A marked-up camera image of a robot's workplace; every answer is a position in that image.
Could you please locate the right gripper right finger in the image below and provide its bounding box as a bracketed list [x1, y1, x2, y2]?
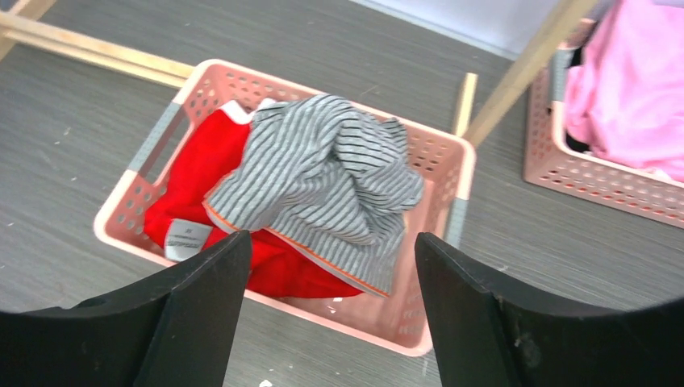
[415, 232, 683, 387]

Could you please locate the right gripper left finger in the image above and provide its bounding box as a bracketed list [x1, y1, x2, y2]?
[1, 231, 252, 386]

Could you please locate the red underwear white trim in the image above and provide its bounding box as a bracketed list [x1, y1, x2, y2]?
[144, 100, 361, 298]

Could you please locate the grey striped underwear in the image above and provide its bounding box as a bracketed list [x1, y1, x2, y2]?
[203, 94, 423, 298]

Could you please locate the empty pink basket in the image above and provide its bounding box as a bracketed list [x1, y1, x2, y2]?
[93, 58, 478, 358]

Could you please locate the pink basket with clothes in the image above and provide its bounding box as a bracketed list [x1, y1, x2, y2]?
[523, 19, 683, 227]

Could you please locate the pink cloth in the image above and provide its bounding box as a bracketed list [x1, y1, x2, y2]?
[564, 0, 683, 181]

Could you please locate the wooden clothes rack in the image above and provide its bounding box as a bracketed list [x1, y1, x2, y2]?
[1, 1, 596, 147]

